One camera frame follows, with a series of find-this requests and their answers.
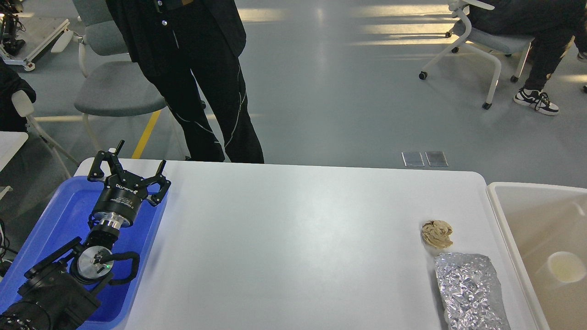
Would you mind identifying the metal floor plate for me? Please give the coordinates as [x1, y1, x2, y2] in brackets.
[402, 152, 424, 168]
[425, 152, 449, 167]

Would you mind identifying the crumpled brown paper ball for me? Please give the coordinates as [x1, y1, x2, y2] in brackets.
[421, 220, 454, 249]

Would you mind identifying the standing person in black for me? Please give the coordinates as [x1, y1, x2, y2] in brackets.
[105, 0, 264, 164]

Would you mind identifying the seated person in black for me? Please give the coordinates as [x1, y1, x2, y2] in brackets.
[468, 0, 586, 90]

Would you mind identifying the white paper cup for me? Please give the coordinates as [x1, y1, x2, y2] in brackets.
[546, 251, 587, 284]

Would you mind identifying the white plastic bin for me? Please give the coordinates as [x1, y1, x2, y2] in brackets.
[487, 182, 587, 330]

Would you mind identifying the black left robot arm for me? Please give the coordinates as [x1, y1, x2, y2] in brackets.
[1, 141, 171, 330]

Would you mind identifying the white side table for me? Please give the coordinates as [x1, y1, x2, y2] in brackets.
[0, 131, 28, 171]

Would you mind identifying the grey padded chair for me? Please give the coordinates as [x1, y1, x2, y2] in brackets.
[73, 0, 166, 150]

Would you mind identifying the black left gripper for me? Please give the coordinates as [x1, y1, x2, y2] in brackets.
[87, 140, 171, 228]

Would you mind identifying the black and white sneaker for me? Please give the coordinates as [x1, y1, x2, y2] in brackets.
[513, 88, 559, 116]

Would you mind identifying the white chair at left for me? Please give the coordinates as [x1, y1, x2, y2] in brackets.
[11, 90, 80, 178]

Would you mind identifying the right metal floor plate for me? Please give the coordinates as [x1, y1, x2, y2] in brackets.
[425, 152, 449, 167]

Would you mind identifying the left metal floor plate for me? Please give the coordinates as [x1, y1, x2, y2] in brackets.
[402, 152, 424, 168]

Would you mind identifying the blue plastic tray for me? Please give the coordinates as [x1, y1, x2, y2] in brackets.
[0, 176, 168, 330]

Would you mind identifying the crumpled aluminium foil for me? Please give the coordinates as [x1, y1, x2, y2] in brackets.
[433, 253, 511, 330]

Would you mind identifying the white equipment cart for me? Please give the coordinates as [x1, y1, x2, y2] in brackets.
[1, 17, 70, 72]

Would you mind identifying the white office chair on castors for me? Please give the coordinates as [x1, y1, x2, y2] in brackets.
[419, 0, 534, 109]

